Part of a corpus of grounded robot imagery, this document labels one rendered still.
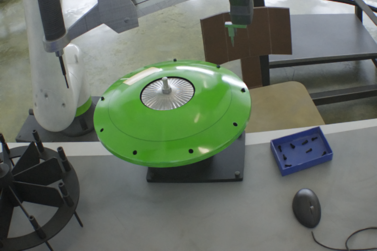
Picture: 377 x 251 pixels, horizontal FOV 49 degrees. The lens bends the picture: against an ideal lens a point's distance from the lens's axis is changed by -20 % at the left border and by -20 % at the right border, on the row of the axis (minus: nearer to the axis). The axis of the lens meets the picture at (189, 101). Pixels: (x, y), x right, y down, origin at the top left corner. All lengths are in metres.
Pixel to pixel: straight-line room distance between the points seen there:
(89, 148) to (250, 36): 0.79
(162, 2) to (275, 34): 1.05
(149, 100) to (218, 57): 0.77
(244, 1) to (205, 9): 2.60
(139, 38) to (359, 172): 2.57
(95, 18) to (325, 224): 0.58
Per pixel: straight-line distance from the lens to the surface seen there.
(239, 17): 1.05
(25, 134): 1.47
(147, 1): 0.72
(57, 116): 1.14
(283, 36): 1.72
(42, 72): 1.08
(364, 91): 2.54
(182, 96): 0.94
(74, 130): 1.37
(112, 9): 0.69
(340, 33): 2.81
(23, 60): 3.65
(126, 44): 3.34
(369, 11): 0.84
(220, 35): 1.66
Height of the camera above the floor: 1.66
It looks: 37 degrees down
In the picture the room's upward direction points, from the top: 8 degrees counter-clockwise
